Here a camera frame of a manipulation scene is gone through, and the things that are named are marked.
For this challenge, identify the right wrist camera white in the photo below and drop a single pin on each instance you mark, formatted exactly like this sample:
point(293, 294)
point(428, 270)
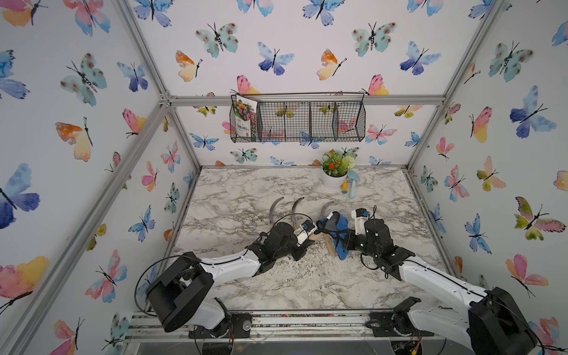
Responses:
point(360, 216)

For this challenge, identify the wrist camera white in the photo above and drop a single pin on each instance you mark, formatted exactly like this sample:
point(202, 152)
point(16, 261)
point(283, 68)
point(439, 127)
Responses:
point(304, 232)
point(360, 216)

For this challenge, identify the white pot with plant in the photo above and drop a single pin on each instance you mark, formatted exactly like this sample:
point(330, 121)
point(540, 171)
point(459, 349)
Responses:
point(335, 168)

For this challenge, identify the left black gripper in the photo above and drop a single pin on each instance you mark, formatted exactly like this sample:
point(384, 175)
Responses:
point(301, 251)

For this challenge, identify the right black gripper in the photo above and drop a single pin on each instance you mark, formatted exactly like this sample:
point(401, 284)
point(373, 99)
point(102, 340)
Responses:
point(350, 241)

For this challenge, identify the blue grey rag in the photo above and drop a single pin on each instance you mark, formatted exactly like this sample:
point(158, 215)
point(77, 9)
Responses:
point(337, 225)

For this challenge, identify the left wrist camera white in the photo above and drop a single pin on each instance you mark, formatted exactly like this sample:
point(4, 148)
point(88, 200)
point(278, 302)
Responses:
point(304, 232)

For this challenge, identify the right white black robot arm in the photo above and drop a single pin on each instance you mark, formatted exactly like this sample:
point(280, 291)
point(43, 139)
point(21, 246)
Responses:
point(484, 321)

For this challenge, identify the aluminium front rail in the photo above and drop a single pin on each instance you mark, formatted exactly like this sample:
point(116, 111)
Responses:
point(310, 325)

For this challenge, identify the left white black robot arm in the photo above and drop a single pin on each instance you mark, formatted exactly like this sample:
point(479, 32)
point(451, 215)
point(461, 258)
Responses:
point(179, 295)

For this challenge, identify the black wire wall basket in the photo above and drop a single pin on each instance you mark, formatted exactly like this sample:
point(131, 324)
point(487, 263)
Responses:
point(305, 117)

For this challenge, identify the seed packet in basket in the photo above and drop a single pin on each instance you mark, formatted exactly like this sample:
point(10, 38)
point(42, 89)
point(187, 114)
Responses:
point(245, 111)

